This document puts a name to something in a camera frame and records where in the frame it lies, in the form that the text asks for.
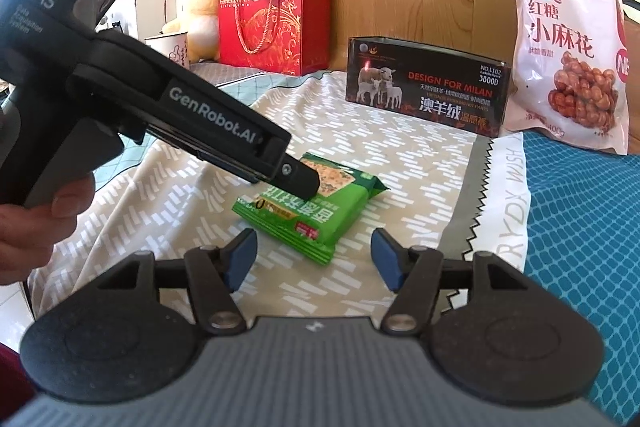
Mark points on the yellow duck plush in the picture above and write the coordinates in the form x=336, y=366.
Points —
x=200, y=17

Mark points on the person's left hand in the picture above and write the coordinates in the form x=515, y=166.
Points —
x=30, y=242

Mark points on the pink snack bag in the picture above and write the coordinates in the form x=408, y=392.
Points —
x=565, y=57

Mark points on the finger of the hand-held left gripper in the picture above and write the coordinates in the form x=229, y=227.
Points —
x=300, y=179

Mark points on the patterned bedsheet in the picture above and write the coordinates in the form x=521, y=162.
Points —
x=425, y=192

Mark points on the blue quilted cloth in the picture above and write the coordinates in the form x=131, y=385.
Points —
x=585, y=232

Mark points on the red gift box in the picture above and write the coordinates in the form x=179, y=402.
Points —
x=280, y=27

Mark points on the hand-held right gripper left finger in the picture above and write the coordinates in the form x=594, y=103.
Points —
x=241, y=259

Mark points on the green cracker packet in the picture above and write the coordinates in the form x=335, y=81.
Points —
x=320, y=217

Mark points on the white enamel mug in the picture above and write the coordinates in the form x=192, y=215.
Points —
x=170, y=49

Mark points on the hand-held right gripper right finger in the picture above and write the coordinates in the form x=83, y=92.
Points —
x=387, y=263

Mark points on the black printed box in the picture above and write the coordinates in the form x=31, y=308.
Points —
x=425, y=92

